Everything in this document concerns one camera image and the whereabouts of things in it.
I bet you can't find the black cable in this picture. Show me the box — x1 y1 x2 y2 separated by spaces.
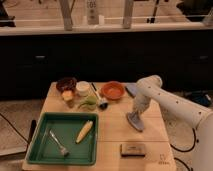
170 128 198 154

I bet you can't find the dark brown bowl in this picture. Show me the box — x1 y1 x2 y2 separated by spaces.
56 77 77 93

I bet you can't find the green plastic tray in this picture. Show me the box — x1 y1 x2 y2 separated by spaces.
27 112 98 166

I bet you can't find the green toy vegetable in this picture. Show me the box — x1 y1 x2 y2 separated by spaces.
79 96 97 110

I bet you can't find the blue sponge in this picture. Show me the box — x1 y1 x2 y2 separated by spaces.
125 83 137 97

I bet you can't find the metal fork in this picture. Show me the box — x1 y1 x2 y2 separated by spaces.
49 130 69 157

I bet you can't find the white cup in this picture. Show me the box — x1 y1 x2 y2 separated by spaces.
76 81 90 97

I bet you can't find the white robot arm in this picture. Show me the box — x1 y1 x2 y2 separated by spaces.
133 75 213 171

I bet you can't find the yellow corn cob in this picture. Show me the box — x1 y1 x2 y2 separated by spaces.
76 121 93 143

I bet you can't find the light blue towel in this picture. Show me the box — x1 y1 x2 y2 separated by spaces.
126 112 144 132

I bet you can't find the orange bowl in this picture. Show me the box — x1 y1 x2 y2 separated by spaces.
101 81 125 100

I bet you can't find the yellow toy block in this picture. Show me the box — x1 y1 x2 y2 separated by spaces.
62 90 74 102

